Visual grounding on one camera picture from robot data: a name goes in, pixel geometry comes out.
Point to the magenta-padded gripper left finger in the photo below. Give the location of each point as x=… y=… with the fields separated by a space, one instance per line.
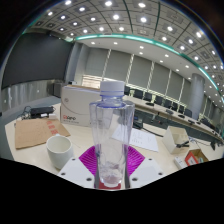
x=75 y=168

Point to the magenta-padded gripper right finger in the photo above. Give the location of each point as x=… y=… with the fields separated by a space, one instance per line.
x=150 y=168

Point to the clear plastic water bottle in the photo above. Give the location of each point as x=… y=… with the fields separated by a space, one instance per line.
x=111 y=133

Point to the white ceramic cup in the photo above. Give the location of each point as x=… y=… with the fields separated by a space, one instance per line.
x=59 y=150

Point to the white paper sheet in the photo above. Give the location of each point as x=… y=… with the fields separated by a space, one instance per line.
x=145 y=139

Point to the white remote control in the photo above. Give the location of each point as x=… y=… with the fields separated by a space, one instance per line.
x=180 y=162

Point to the small open white box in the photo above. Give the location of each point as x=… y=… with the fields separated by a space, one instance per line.
x=173 y=135

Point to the open red cardboard box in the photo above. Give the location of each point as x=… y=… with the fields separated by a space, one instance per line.
x=191 y=159

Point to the black desk phone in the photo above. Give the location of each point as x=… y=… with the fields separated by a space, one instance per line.
x=137 y=124

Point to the brown paper envelope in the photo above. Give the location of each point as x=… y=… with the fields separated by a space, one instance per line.
x=38 y=131

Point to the long curved conference desk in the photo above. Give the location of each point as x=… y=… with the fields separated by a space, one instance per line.
x=156 y=107

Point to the large white cardboard box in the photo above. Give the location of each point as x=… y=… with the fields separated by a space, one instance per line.
x=80 y=106

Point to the black desk microphone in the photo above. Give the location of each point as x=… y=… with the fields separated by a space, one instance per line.
x=213 y=144

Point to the row of black office chairs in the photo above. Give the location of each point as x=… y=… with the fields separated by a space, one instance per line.
x=147 y=96

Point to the grey monitor cabinet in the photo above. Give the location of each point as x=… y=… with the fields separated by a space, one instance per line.
x=57 y=89

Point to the ceiling lights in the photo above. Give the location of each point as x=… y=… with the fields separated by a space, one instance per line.
x=115 y=16

